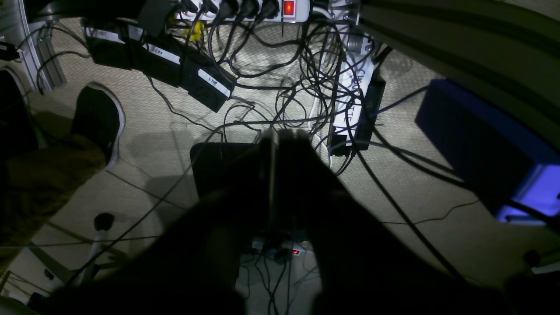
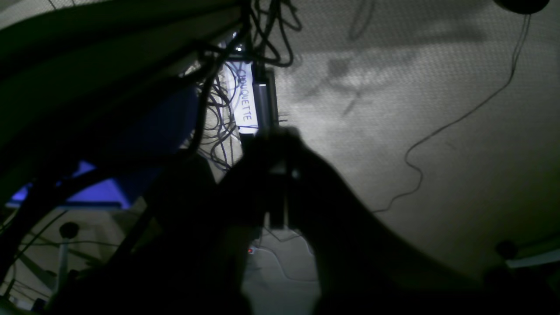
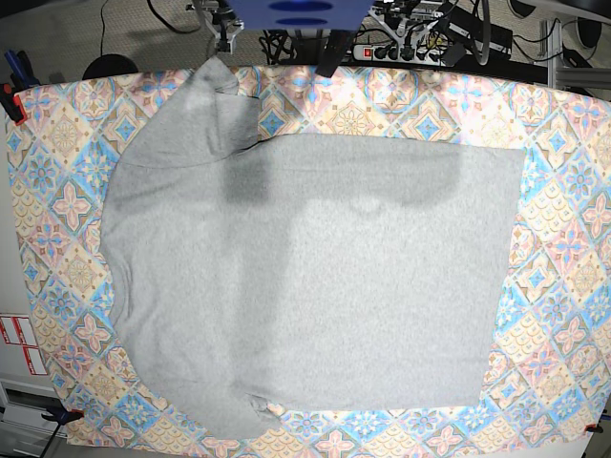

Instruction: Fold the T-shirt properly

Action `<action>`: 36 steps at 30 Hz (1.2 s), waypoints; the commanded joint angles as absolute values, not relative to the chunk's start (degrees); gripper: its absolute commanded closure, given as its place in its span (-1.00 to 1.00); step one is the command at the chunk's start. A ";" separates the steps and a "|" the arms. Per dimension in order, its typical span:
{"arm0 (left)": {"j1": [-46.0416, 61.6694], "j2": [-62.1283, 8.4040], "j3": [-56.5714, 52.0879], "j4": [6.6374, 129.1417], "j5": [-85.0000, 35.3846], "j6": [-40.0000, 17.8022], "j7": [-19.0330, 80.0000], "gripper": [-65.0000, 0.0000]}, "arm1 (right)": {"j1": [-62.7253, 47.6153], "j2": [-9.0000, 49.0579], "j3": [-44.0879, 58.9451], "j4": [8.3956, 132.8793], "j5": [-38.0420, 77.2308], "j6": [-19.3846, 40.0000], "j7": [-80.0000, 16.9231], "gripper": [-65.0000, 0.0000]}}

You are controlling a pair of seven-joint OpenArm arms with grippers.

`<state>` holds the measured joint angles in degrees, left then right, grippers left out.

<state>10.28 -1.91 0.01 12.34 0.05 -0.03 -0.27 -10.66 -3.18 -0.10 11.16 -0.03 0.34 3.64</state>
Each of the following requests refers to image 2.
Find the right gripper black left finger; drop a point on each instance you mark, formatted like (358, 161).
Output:
(195, 267)

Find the white power strip with label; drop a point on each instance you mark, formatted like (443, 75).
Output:
(252, 97)

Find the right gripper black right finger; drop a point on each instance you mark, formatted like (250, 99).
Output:
(365, 268)

